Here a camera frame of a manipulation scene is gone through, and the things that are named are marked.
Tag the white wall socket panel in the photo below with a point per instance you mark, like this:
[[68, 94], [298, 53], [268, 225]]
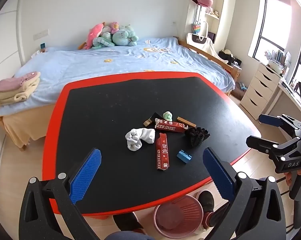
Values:
[[40, 34]]

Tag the red box with torn end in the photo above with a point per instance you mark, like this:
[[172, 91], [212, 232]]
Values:
[[170, 126]]

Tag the straw hat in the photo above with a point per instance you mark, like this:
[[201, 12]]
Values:
[[225, 52]]

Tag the person's right hand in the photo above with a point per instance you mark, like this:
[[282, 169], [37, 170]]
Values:
[[288, 178]]

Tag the white plush toy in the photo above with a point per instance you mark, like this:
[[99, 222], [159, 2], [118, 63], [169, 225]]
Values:
[[106, 31]]

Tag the wooden clip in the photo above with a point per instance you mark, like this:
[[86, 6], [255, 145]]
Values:
[[147, 122]]

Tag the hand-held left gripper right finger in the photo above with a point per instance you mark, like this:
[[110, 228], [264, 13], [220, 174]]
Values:
[[218, 172]]

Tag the person's left leg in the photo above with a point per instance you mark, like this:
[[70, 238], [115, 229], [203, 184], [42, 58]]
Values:
[[130, 237]]

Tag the black slipper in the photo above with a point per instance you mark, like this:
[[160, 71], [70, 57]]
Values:
[[206, 200], [128, 222]]

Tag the white tote bag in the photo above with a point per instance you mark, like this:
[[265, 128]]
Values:
[[198, 42]]

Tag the dark purple box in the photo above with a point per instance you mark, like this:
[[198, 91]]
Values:
[[211, 36]]

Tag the black binder clip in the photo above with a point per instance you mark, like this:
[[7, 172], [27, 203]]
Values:
[[155, 117]]

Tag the small blue block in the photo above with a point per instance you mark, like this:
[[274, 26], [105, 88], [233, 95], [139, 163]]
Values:
[[183, 156]]

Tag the white wall shelf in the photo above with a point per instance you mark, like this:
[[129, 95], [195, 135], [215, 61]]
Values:
[[221, 2]]

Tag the brown wooden stick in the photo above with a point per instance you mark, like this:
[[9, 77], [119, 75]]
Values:
[[185, 121]]

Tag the pink flower plush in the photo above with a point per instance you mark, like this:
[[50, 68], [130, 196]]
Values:
[[114, 27]]

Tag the window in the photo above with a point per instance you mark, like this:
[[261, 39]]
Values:
[[275, 22]]

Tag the white drawer cabinet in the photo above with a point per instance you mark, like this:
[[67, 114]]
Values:
[[260, 90]]

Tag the pink plastic basket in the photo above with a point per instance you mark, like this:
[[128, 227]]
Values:
[[175, 220]]

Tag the row of books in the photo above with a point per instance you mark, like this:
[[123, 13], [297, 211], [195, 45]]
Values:
[[280, 56]]

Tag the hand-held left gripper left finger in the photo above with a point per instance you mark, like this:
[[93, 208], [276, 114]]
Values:
[[86, 170]]

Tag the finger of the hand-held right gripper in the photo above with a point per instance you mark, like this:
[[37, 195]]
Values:
[[260, 145], [270, 120]]

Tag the green and white balled sock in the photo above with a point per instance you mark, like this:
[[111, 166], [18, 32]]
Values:
[[168, 116]]

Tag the teal elephant plush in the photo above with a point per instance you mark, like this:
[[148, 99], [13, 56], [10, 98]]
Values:
[[124, 36]]

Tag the rainbow heart bag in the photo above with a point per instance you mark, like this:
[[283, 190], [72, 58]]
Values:
[[196, 28]]

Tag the green striped plush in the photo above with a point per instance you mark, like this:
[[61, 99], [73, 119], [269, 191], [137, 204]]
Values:
[[103, 42]]

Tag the white desk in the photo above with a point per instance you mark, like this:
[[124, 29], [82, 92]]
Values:
[[288, 97]]

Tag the blue floor toy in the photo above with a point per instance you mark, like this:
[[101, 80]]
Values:
[[243, 86]]

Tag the red printed box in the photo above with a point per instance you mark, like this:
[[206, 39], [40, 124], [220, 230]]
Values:
[[162, 152]]

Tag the pink dolphin plush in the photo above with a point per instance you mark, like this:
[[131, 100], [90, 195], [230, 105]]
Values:
[[95, 33]]

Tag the black bag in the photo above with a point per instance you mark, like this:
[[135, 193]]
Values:
[[231, 59]]

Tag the pink folded towel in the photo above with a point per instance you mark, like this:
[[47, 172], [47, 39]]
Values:
[[13, 82]]

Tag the wooden bed with blue sheet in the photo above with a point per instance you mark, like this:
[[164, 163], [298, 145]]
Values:
[[115, 62]]

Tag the pink cap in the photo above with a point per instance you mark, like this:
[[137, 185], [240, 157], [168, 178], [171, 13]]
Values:
[[205, 0]]

